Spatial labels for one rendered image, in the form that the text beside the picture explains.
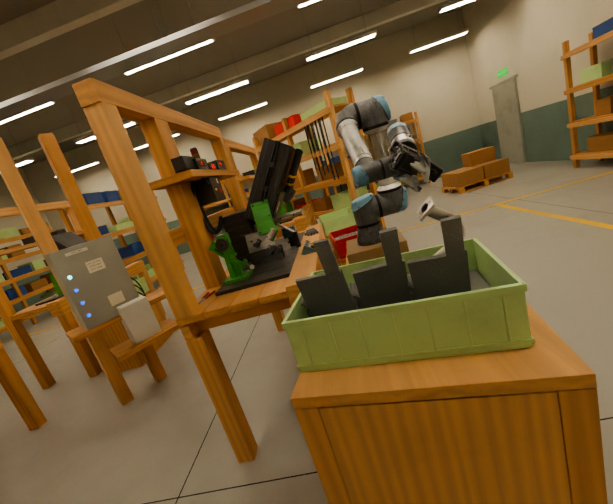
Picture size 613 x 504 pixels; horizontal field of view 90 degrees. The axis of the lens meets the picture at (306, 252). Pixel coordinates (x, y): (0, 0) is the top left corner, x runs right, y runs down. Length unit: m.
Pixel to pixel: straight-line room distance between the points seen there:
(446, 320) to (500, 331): 0.12
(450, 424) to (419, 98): 10.94
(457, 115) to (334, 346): 11.13
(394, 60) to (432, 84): 1.40
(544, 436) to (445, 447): 0.21
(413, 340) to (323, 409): 0.30
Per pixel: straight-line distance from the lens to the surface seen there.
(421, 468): 1.02
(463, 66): 12.06
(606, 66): 7.34
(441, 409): 0.88
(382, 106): 1.50
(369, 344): 0.89
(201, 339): 1.62
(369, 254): 1.47
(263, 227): 1.97
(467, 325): 0.87
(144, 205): 1.51
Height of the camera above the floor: 1.33
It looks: 13 degrees down
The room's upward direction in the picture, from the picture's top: 17 degrees counter-clockwise
